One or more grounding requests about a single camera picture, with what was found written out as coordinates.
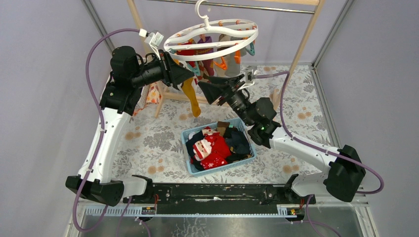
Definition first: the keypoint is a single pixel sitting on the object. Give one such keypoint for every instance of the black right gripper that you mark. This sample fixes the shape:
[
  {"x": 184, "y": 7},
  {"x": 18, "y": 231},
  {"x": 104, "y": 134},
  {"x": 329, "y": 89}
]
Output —
[{"x": 215, "y": 91}]

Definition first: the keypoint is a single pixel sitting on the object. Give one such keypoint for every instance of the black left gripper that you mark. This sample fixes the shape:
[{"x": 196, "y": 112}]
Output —
[{"x": 166, "y": 69}]

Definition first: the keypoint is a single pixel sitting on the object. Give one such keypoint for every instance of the red santa sock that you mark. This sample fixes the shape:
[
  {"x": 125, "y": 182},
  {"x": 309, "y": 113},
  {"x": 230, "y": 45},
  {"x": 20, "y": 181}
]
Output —
[{"x": 211, "y": 145}]

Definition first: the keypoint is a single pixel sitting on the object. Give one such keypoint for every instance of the white round clip hanger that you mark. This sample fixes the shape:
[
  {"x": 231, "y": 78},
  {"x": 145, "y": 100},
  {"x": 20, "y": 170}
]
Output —
[{"x": 207, "y": 37}]

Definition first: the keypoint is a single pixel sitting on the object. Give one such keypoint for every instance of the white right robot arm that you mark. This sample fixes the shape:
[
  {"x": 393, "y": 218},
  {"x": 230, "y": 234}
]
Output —
[{"x": 340, "y": 171}]

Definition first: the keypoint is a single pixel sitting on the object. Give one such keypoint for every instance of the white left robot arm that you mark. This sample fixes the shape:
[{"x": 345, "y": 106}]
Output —
[{"x": 129, "y": 75}]

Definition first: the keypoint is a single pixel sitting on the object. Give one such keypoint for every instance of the red hanging sock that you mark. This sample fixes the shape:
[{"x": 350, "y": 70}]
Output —
[{"x": 190, "y": 52}]

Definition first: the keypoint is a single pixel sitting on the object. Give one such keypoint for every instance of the orange floral cloth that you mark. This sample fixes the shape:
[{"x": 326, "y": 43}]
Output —
[{"x": 150, "y": 94}]

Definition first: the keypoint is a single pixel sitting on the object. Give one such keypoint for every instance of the grey hanging sock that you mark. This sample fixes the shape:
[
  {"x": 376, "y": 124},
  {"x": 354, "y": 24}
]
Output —
[{"x": 233, "y": 68}]

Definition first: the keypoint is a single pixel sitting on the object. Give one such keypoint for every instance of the brown sock in basket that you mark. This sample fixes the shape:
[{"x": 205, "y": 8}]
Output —
[{"x": 222, "y": 127}]

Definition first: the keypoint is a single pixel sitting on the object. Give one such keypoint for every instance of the blue plastic sock basket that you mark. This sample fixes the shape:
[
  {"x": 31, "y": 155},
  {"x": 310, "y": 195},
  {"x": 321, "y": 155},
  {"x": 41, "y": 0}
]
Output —
[{"x": 236, "y": 122}]

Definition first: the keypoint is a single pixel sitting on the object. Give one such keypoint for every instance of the white plastic laundry basket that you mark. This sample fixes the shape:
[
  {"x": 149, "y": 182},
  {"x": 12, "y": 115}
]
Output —
[{"x": 122, "y": 98}]

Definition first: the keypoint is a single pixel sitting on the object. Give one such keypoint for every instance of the dark navy sock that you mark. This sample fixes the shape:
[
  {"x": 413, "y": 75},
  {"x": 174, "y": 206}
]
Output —
[{"x": 237, "y": 141}]

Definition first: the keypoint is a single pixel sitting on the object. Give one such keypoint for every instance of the red snowflake sock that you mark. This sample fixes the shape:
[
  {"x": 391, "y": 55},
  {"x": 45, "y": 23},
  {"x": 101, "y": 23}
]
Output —
[{"x": 213, "y": 160}]

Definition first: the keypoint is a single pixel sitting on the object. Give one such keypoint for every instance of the floral table mat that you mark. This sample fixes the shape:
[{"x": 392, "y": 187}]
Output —
[{"x": 151, "y": 146}]

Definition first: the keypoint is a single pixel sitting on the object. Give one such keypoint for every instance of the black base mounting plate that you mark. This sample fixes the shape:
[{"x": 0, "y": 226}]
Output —
[{"x": 198, "y": 198}]

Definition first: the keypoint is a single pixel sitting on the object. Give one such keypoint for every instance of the wooden clothes rack frame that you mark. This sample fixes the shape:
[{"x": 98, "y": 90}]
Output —
[{"x": 315, "y": 14}]

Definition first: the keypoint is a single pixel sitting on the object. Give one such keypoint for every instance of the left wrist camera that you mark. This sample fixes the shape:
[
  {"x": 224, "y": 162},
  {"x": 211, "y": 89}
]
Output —
[{"x": 151, "y": 42}]

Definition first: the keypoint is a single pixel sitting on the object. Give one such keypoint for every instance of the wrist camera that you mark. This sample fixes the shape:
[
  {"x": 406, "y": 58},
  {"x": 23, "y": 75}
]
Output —
[
  {"x": 151, "y": 42},
  {"x": 250, "y": 75}
]

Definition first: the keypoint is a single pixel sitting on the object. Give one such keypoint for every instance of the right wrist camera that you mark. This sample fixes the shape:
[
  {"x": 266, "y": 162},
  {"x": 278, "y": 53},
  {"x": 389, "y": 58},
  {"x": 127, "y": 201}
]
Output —
[{"x": 250, "y": 75}]

